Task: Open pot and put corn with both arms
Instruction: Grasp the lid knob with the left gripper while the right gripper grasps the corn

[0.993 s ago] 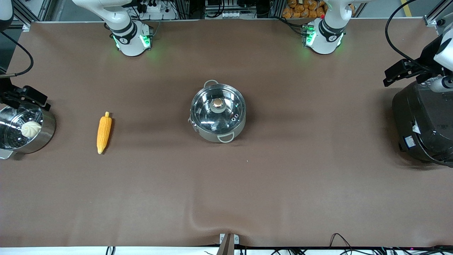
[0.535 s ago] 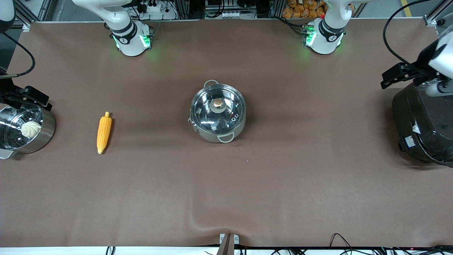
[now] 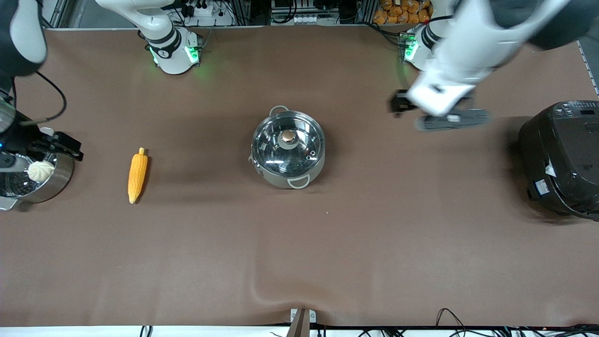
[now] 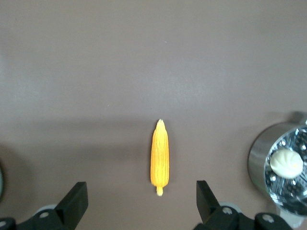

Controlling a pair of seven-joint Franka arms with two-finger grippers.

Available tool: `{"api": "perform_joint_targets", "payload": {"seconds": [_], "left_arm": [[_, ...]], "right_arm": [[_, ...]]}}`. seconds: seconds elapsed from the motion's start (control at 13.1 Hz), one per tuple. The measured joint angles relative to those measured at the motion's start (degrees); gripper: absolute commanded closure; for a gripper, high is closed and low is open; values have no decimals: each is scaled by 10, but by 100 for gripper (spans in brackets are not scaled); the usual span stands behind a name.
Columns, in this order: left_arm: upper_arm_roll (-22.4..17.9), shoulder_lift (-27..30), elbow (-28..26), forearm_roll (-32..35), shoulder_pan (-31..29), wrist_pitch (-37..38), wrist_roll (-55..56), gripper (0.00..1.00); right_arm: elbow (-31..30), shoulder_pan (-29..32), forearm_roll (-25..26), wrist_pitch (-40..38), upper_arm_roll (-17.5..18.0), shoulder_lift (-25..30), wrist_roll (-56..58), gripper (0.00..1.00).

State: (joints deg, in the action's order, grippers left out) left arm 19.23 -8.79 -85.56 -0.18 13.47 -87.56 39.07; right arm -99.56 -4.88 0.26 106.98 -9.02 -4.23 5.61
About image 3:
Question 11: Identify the brown table mat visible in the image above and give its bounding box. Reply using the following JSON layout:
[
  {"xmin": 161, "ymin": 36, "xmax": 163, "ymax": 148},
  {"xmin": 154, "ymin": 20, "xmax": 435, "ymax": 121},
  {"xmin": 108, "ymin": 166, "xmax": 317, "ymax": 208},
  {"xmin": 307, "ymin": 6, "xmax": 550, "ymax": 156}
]
[{"xmin": 0, "ymin": 26, "xmax": 599, "ymax": 327}]

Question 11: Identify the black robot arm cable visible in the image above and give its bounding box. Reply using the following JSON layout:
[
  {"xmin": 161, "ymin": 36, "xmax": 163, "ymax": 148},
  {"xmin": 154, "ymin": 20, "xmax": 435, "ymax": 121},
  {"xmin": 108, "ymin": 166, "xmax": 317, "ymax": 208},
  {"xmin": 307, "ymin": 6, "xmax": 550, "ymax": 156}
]
[{"xmin": 19, "ymin": 70, "xmax": 67, "ymax": 127}]

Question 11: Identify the white steamed bun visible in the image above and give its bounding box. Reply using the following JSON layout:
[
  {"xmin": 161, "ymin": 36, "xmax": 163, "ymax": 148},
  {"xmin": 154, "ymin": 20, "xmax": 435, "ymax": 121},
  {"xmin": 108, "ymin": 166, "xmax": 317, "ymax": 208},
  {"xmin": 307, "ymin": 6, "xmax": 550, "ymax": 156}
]
[{"xmin": 27, "ymin": 160, "xmax": 56, "ymax": 183}]

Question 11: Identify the aluminium frame profile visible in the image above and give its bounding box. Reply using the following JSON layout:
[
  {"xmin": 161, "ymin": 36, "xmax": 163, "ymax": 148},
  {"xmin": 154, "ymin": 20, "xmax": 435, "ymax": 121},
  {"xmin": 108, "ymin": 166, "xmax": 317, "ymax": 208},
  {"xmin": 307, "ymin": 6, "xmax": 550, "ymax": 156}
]
[{"xmin": 44, "ymin": 0, "xmax": 79, "ymax": 29}]

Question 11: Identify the black rice cooker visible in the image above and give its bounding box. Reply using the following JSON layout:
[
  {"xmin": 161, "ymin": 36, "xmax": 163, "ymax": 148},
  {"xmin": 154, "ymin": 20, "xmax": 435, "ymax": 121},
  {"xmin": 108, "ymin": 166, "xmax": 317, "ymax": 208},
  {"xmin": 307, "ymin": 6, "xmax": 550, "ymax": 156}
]
[{"xmin": 518, "ymin": 100, "xmax": 599, "ymax": 221}]

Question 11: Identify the bag of orange buns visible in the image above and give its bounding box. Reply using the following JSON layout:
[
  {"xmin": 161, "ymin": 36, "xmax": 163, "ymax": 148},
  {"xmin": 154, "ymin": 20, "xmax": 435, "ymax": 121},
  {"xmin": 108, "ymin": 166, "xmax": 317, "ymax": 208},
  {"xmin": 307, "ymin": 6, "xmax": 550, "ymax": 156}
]
[{"xmin": 373, "ymin": 0, "xmax": 432, "ymax": 25}]

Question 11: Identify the metal table clamp bracket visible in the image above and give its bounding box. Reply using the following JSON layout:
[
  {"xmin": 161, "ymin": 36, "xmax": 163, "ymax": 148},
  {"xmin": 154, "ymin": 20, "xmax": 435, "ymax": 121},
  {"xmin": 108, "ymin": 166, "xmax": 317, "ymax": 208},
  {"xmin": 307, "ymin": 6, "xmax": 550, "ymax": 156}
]
[{"xmin": 286, "ymin": 308, "xmax": 317, "ymax": 337}]

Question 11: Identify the steel steamer pot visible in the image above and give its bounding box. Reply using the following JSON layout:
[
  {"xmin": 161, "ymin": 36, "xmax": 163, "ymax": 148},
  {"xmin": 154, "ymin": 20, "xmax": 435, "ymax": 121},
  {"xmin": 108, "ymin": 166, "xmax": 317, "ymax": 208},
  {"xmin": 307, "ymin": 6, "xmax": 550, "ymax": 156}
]
[{"xmin": 0, "ymin": 150, "xmax": 75, "ymax": 211}]

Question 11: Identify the yellow corn cob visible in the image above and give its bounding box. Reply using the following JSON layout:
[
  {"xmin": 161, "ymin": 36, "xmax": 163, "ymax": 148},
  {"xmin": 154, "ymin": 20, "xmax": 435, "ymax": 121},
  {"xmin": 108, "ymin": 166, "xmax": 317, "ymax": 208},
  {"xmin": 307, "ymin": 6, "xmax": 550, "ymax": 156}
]
[{"xmin": 127, "ymin": 147, "xmax": 149, "ymax": 205}]

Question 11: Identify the glass pot lid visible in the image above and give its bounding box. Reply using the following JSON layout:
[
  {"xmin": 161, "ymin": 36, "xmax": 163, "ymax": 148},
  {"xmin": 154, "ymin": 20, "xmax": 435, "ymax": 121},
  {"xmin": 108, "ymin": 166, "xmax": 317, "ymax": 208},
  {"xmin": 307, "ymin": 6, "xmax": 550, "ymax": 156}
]
[{"xmin": 251, "ymin": 110, "xmax": 326, "ymax": 182}]

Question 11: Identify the grey steel cooking pot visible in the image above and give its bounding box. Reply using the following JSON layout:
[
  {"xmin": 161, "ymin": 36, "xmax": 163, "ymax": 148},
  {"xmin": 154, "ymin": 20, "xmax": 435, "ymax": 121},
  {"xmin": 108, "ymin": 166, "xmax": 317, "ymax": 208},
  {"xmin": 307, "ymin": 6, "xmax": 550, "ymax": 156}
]
[{"xmin": 248, "ymin": 105, "xmax": 327, "ymax": 190}]

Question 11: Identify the white power strip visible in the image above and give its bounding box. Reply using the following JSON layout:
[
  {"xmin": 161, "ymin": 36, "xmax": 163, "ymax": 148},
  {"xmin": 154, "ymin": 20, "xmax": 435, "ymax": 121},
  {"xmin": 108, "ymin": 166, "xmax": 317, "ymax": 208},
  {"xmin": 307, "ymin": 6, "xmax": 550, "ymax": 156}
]
[{"xmin": 183, "ymin": 1, "xmax": 215, "ymax": 18}]

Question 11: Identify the black looped floor cable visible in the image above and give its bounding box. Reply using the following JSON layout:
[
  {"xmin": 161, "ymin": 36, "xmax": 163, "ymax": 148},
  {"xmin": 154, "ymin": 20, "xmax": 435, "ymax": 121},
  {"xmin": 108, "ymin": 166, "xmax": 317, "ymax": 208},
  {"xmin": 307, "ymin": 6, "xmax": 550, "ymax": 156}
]
[{"xmin": 435, "ymin": 308, "xmax": 468, "ymax": 328}]

